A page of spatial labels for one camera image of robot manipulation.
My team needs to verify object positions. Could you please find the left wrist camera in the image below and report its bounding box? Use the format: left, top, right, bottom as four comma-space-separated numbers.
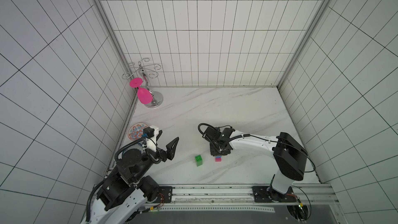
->
142, 125, 159, 152

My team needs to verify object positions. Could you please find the metal glass rack stand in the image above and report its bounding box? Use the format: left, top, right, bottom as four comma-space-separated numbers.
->
122, 58, 163, 108

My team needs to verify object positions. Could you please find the green lego brick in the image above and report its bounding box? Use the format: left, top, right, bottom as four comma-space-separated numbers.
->
195, 155, 203, 167

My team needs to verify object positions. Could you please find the pink plastic wine glass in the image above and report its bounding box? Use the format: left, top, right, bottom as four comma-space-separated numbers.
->
129, 78, 153, 104

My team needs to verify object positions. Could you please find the patterned ceramic plate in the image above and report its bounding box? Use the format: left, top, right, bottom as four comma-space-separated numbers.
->
127, 122, 148, 141

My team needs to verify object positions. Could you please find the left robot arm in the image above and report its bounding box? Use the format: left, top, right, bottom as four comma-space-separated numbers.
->
82, 127, 179, 224

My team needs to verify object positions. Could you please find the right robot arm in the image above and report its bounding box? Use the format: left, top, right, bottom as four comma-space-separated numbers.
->
198, 123, 311, 198

